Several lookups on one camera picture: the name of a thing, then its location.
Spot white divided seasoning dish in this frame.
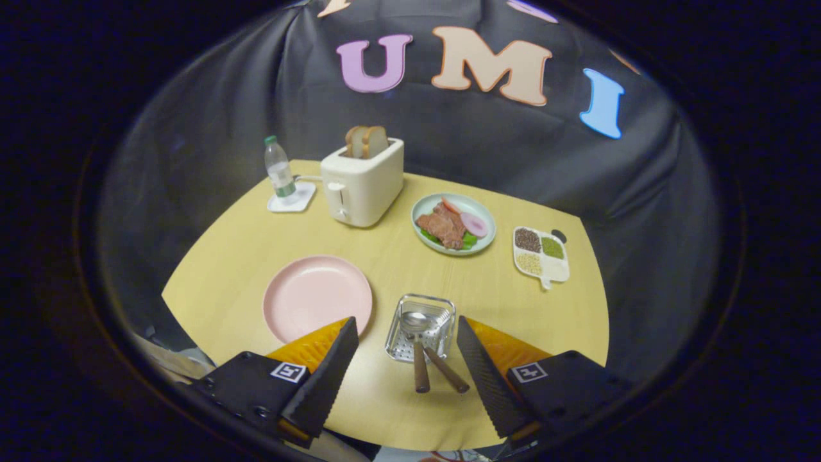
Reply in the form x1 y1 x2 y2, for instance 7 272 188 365
512 226 571 291

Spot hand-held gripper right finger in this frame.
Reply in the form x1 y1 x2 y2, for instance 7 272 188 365
456 315 632 450

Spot wooden-handled metal fork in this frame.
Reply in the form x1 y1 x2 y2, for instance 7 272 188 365
410 327 471 394

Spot metal wire basket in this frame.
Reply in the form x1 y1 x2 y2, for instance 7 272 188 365
385 293 457 364

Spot light green plate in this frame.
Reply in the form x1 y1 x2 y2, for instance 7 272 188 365
410 192 497 257

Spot white square coaster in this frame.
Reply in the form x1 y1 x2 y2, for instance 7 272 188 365
267 182 317 213

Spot clear plastic water bottle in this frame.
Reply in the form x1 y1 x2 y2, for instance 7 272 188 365
264 135 298 200

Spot white toaster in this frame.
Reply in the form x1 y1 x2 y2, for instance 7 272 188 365
320 137 405 228

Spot brown meat slices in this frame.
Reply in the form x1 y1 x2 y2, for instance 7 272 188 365
416 202 468 250

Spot green lettuce leaf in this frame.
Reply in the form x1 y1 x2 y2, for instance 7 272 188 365
420 228 479 251

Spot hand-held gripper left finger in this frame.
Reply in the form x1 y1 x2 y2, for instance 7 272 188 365
192 316 360 450

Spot pink plate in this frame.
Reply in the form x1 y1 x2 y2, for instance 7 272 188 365
263 255 373 344

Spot wooden-handled metal spoon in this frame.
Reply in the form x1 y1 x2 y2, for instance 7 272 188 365
400 311 436 394

